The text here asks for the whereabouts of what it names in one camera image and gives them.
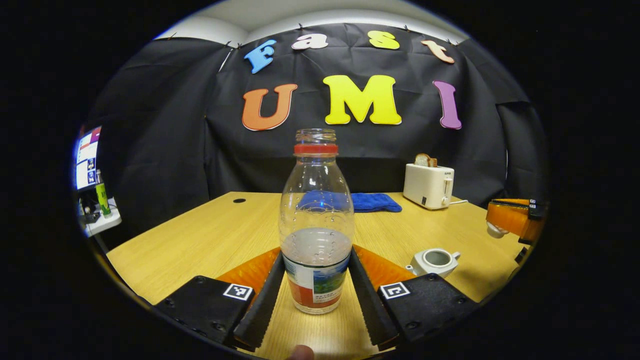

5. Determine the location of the blue towel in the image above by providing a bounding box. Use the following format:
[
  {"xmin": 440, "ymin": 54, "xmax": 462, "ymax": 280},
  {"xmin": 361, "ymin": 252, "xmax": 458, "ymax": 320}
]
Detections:
[{"xmin": 297, "ymin": 190, "xmax": 403, "ymax": 214}]

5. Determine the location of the green bottle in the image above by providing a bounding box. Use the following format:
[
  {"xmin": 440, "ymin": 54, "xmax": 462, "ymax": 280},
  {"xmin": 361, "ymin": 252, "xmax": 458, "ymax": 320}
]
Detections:
[{"xmin": 95, "ymin": 170, "xmax": 112, "ymax": 219}]

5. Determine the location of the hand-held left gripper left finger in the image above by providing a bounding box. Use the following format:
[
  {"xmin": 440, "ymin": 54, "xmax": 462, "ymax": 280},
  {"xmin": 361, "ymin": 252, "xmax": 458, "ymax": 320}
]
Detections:
[{"xmin": 155, "ymin": 247, "xmax": 286, "ymax": 352}]

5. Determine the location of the white toaster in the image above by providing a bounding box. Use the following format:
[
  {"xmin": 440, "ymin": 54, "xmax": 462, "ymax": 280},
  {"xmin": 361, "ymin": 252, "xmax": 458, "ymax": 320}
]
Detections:
[{"xmin": 403, "ymin": 162, "xmax": 455, "ymax": 210}]

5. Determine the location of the computer monitor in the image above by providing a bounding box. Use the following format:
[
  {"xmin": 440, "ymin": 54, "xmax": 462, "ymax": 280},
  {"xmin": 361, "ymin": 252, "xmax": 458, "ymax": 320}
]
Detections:
[{"xmin": 75, "ymin": 126, "xmax": 103, "ymax": 191}]

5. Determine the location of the white ceramic teacup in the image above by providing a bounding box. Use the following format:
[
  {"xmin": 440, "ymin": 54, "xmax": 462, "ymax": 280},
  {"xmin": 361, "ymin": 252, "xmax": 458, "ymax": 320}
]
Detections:
[{"xmin": 405, "ymin": 248, "xmax": 461, "ymax": 279}]

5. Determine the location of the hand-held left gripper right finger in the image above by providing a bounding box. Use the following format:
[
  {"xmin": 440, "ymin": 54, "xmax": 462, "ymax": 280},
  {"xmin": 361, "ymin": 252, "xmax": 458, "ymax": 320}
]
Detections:
[{"xmin": 348, "ymin": 245, "xmax": 481, "ymax": 352}]

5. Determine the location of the white side shelf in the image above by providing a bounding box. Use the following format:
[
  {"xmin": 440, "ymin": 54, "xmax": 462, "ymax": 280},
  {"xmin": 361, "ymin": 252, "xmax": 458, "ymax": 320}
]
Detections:
[{"xmin": 80, "ymin": 197, "xmax": 123, "ymax": 238}]

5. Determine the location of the clear plastic water bottle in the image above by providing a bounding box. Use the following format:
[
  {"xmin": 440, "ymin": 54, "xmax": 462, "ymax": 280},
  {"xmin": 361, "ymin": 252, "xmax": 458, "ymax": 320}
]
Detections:
[{"xmin": 278, "ymin": 128, "xmax": 356, "ymax": 316}]

